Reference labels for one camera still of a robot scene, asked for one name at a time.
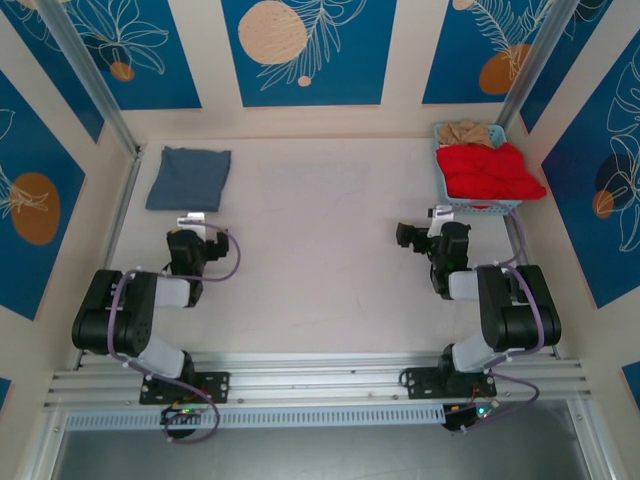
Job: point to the red t-shirt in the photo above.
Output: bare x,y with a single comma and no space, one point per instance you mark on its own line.
490,172

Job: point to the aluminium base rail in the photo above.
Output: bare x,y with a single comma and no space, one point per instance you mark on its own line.
320,380

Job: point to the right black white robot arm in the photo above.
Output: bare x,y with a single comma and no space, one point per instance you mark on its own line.
520,310

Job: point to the circuit board with leds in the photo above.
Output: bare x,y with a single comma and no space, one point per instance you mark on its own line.
182,411
470,415

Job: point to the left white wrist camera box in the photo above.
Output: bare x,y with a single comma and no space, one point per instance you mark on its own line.
191,218

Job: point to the beige t-shirt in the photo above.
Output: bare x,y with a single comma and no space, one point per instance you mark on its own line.
465,132

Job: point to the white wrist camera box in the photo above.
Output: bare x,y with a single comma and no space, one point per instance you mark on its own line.
191,218
442,214

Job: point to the blue t-shirt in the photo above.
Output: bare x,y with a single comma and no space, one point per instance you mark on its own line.
190,175

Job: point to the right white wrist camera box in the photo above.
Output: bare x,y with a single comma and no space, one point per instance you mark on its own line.
442,214

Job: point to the blue floral wall panel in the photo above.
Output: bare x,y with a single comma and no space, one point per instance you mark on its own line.
590,240
560,75
360,75
450,50
175,75
30,150
50,75

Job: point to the light blue plastic basket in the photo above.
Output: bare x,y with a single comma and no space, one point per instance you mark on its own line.
492,208

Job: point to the aluminium corner post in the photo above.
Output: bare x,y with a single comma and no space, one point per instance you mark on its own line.
530,60
90,75

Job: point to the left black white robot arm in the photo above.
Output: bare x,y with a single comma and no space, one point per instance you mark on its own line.
125,310

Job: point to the aluminium frame bar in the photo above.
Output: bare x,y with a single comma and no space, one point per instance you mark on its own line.
37,450
597,450

